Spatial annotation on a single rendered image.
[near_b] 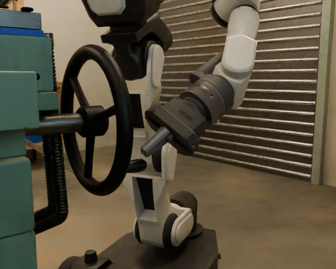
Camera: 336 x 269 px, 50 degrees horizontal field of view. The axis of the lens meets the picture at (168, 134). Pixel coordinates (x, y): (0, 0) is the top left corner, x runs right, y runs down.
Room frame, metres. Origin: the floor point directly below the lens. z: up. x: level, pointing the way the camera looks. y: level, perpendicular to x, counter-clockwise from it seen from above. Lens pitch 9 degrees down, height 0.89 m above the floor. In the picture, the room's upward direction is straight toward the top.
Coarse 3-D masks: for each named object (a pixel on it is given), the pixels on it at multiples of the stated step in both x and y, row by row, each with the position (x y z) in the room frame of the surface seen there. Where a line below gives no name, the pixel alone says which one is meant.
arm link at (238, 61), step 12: (228, 36) 0.79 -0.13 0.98; (240, 36) 0.78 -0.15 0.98; (228, 48) 0.75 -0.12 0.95; (240, 48) 0.75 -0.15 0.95; (252, 48) 0.75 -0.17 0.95; (228, 60) 0.73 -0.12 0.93; (240, 60) 0.73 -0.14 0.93; (252, 60) 0.73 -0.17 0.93; (228, 72) 0.72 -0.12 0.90; (240, 72) 0.71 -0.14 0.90
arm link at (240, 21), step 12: (216, 0) 0.96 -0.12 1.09; (228, 0) 0.91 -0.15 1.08; (240, 0) 0.89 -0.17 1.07; (252, 0) 0.89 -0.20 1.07; (216, 12) 0.95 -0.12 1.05; (228, 12) 0.92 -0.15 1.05; (240, 12) 0.87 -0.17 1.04; (252, 12) 0.87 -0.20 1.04; (228, 24) 0.88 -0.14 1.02; (240, 24) 0.85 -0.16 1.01; (252, 24) 0.85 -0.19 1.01; (252, 36) 0.83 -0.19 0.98
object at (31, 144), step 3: (27, 141) 2.62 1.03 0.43; (30, 141) 2.63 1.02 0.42; (27, 144) 2.63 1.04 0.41; (30, 144) 2.63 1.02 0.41; (33, 144) 2.65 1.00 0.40; (33, 147) 2.65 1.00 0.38; (36, 147) 2.66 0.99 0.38; (39, 147) 2.68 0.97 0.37; (36, 150) 2.68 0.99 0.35; (39, 150) 2.68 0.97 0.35; (42, 150) 2.69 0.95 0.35; (42, 153) 2.69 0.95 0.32; (66, 165) 2.83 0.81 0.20; (66, 168) 2.83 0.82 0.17; (69, 168) 2.85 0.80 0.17; (72, 171) 2.86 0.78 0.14
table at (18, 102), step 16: (0, 80) 0.36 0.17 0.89; (16, 80) 0.37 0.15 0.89; (32, 80) 0.38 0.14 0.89; (0, 96) 0.36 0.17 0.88; (16, 96) 0.37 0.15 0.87; (32, 96) 0.38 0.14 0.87; (48, 96) 0.60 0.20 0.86; (0, 112) 0.36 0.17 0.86; (16, 112) 0.37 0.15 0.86; (32, 112) 0.38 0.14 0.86; (0, 128) 0.36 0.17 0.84; (16, 128) 0.37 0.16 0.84; (32, 128) 0.38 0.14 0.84
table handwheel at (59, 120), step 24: (96, 48) 0.65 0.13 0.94; (72, 72) 0.75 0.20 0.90; (120, 72) 0.61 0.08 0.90; (72, 96) 0.79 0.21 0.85; (120, 96) 0.58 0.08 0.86; (48, 120) 0.63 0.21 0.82; (72, 120) 0.66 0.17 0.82; (96, 120) 0.66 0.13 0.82; (120, 120) 0.58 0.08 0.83; (72, 144) 0.78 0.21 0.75; (120, 144) 0.58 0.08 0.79; (72, 168) 0.75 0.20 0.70; (120, 168) 0.59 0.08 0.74; (96, 192) 0.66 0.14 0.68
